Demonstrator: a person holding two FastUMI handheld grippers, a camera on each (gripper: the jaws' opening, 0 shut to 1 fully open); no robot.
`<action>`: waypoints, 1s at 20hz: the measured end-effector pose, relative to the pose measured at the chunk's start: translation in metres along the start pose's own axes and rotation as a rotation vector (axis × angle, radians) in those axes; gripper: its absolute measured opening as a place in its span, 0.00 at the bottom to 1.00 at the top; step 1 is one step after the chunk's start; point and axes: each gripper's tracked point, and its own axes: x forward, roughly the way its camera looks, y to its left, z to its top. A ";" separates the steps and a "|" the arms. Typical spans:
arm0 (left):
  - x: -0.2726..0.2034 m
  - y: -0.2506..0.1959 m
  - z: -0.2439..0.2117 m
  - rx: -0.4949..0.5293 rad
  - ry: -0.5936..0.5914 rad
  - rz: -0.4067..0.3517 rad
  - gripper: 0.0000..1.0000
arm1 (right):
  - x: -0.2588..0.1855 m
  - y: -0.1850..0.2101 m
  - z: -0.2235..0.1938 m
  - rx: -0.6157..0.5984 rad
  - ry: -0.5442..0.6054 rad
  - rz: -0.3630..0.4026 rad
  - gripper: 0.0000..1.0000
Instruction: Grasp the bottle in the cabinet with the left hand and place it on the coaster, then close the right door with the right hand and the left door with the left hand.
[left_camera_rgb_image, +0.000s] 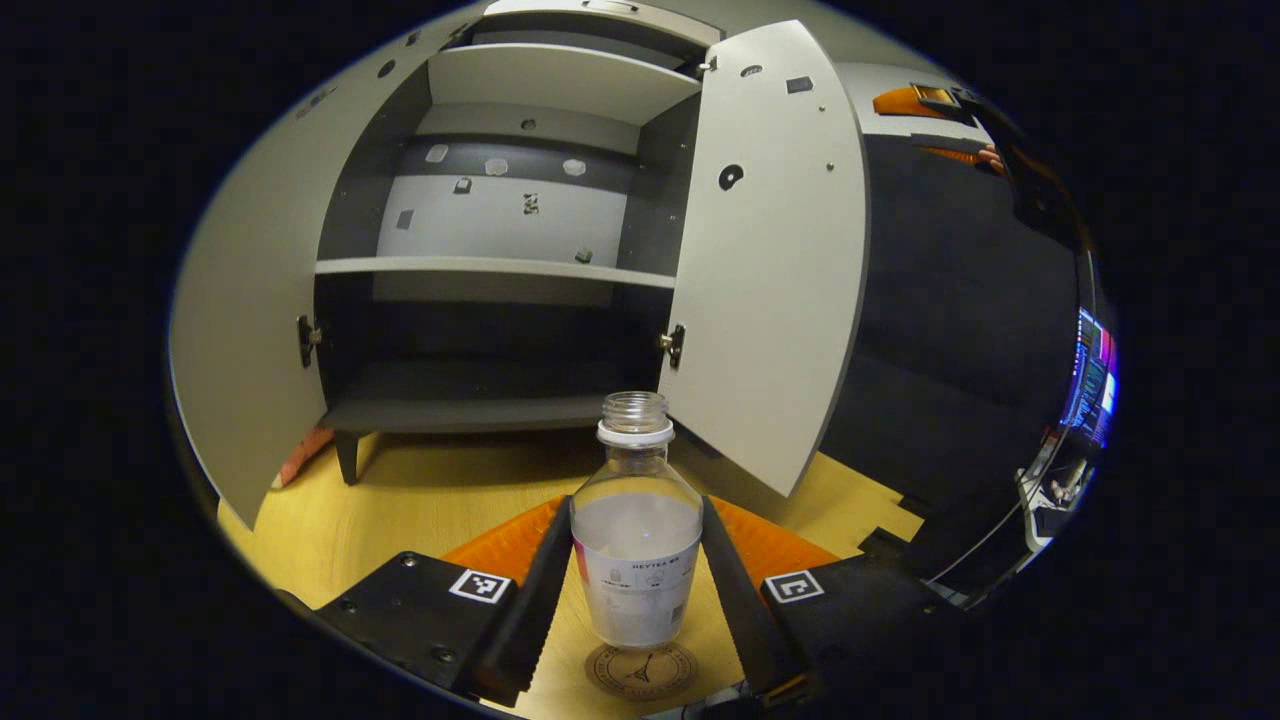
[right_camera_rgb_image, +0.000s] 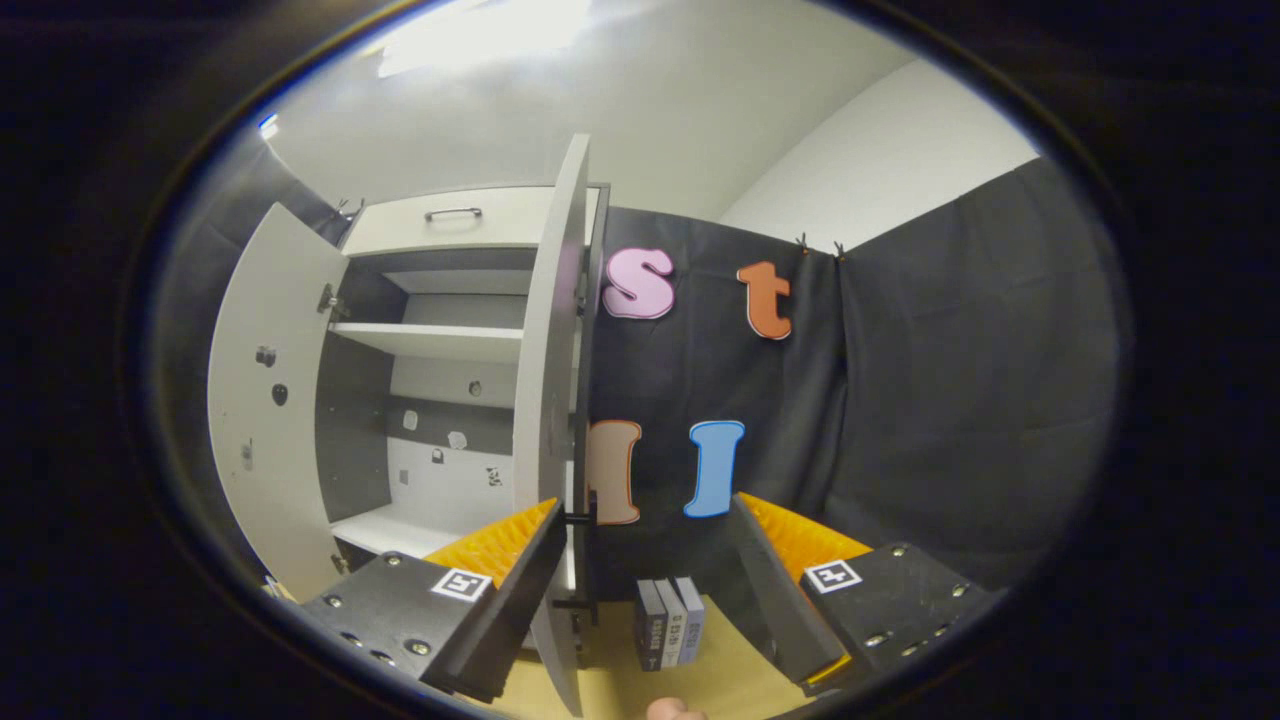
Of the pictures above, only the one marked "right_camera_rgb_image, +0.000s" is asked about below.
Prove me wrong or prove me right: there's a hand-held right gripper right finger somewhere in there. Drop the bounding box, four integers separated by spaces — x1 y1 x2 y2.
733 492 1001 699

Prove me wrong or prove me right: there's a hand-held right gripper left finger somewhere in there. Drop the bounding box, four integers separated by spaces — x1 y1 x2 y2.
300 497 569 704

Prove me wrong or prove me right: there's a cabinet door with cat sticker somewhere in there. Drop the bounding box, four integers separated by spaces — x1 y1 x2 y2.
512 133 601 717

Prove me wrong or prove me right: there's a white and grey cabinet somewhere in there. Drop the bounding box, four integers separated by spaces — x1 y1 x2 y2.
315 185 611 601

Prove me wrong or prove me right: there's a blue-grey small box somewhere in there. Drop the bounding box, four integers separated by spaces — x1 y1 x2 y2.
675 577 706 663

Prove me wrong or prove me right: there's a grey small box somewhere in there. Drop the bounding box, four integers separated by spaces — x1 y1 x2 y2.
655 578 688 668

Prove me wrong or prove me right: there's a dark small box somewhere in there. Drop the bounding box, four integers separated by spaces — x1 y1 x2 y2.
635 580 668 672

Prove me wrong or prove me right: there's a black backdrop cloth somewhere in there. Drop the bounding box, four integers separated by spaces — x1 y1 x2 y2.
150 135 1131 601

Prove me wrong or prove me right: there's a ceiling light panel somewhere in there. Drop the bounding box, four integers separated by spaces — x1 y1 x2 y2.
378 0 591 79

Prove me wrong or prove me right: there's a black bar door handle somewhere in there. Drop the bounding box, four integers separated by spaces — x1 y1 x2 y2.
553 500 601 616

